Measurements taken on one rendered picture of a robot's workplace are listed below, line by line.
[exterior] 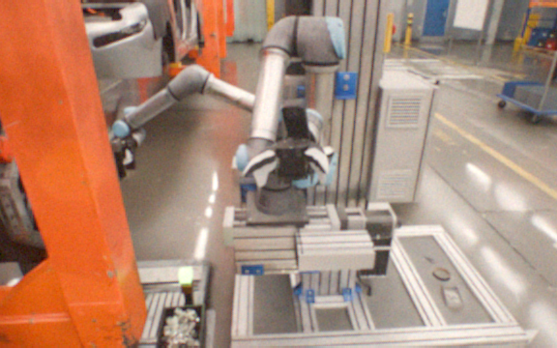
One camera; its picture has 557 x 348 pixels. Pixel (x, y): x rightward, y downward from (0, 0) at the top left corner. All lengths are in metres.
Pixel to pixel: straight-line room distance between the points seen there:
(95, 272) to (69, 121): 0.42
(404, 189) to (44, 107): 1.22
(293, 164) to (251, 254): 0.71
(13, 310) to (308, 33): 1.17
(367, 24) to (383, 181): 0.58
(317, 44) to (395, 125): 0.47
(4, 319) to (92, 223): 0.46
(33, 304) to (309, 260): 0.84
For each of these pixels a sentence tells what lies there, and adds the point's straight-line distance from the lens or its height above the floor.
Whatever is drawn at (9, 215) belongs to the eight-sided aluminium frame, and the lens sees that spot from 1.55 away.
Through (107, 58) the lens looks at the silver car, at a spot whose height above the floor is 0.99.
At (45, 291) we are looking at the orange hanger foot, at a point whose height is 0.77.
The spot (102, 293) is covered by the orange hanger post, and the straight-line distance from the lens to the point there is 1.16.
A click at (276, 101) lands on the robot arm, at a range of 1.00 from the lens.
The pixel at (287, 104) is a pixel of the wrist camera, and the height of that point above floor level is 1.33.
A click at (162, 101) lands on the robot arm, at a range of 1.75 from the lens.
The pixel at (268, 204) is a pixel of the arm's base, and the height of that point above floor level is 0.86.
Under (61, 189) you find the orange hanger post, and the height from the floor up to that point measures 1.10.
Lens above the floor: 1.51
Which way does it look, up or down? 26 degrees down
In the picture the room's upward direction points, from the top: straight up
